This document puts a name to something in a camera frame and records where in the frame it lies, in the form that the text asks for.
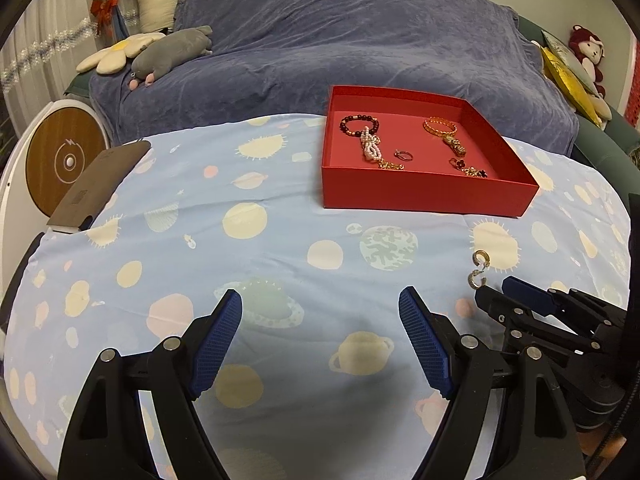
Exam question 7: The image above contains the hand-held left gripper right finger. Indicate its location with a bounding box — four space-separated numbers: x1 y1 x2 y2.
397 286 586 480

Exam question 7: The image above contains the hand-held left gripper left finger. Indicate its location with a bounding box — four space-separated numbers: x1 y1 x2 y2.
57 289 244 480

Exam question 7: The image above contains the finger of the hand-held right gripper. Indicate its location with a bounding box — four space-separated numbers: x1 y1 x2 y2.
502 276 626 333
474 287 601 361

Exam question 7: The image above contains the red cardboard box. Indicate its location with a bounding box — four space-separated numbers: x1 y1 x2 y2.
320 85 541 219

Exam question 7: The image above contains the gold wristwatch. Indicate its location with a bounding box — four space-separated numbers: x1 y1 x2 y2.
442 132 467 157

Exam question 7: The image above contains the pearl bracelet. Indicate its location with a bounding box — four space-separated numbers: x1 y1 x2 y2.
357 126 385 163

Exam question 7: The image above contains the green sofa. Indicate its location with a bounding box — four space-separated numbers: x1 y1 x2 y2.
515 14 640 161

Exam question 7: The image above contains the gold bangle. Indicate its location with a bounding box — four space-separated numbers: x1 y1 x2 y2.
422 116 457 137

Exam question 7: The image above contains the brown flat panel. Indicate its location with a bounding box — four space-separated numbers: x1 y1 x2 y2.
46 141 152 231

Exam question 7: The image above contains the yellow cushion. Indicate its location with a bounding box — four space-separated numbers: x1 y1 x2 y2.
540 46 603 128

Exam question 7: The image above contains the grey patterned cushion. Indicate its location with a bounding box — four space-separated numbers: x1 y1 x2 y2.
541 30 598 95

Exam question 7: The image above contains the round wood-faced white table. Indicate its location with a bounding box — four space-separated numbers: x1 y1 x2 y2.
0 100 108 233

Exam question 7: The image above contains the red monkey plush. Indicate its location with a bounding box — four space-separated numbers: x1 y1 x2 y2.
569 24 607 97

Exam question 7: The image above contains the grey plush animal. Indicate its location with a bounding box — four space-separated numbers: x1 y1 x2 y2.
129 25 213 90

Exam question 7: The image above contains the flower-shaped cushion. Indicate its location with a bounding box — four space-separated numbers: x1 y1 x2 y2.
76 32 166 76

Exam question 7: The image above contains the blue-covered sofa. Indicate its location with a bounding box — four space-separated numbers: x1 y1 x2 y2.
89 0 581 158

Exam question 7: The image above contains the red ribbon bow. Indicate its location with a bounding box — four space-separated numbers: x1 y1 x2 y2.
90 0 120 25

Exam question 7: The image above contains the white curtain with tinsel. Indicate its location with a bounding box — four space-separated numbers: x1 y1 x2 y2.
0 0 126 126

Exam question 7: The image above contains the dark bead bracelet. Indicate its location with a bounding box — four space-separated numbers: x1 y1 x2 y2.
339 114 382 137

